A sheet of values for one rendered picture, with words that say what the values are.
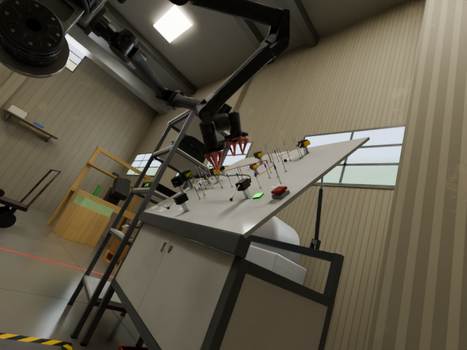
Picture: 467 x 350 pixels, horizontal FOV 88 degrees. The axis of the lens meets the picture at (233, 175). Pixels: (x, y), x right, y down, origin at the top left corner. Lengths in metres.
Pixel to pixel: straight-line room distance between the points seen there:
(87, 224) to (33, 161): 4.91
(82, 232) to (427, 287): 5.63
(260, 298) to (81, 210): 5.29
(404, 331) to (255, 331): 1.69
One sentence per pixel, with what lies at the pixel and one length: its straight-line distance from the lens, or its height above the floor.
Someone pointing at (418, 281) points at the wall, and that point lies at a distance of 2.54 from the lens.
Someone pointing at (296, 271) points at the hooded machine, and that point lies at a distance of 3.14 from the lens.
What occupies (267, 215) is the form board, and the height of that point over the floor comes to 0.97.
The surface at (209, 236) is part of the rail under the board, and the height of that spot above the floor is 0.83.
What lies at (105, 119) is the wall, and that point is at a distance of 11.06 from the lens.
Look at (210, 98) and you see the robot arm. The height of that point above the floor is 1.30.
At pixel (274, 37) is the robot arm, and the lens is 1.02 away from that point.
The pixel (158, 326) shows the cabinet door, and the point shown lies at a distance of 1.18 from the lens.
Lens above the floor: 0.77
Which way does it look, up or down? 19 degrees up
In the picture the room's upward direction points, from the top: 23 degrees clockwise
